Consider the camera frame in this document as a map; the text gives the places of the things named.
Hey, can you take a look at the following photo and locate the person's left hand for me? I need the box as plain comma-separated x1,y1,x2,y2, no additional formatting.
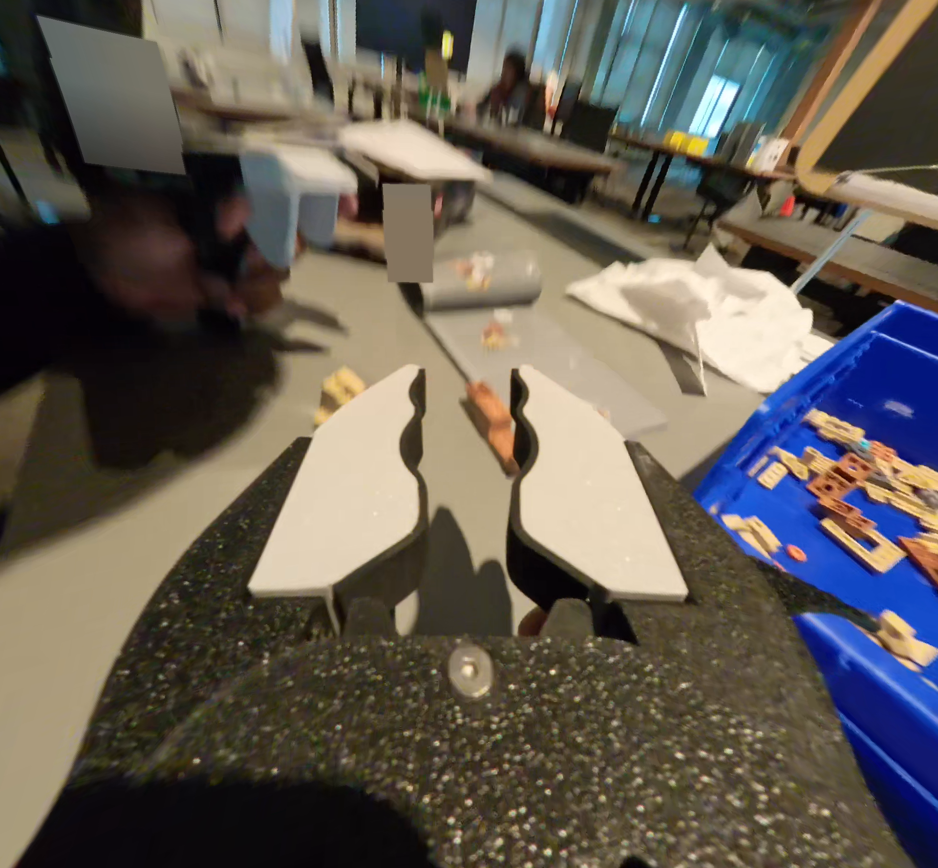
91,194,288,330

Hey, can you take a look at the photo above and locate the tan and orange brick assembly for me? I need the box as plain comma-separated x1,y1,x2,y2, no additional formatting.
314,366,367,428

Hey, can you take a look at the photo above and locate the grey desk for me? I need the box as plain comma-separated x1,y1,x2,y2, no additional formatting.
0,172,836,854

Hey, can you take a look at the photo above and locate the long wooden table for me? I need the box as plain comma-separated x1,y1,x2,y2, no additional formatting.
718,212,938,312

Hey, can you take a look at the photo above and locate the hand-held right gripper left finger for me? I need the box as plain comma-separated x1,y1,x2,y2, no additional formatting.
248,364,431,601

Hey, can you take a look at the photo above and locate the white crumpled plastic bag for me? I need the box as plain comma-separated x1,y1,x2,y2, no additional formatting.
566,245,834,397

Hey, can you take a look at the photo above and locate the long blue plastic bin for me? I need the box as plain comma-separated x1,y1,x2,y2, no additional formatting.
691,300,938,868

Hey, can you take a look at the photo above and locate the pile of loose toy bricks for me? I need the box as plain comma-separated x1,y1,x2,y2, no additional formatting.
722,406,938,671

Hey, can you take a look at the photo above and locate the wood-framed dark board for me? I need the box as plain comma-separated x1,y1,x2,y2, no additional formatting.
780,0,938,198

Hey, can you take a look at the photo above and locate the grey building instruction booklet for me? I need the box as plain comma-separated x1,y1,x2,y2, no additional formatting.
403,248,668,444

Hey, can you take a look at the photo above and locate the orange stepped brick assembly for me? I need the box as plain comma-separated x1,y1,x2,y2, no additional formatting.
464,380,519,477

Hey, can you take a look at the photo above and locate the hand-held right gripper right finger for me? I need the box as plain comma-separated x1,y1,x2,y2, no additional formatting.
507,364,691,605

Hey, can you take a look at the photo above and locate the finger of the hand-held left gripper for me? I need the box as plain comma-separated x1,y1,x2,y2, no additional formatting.
240,148,301,270
282,146,360,251

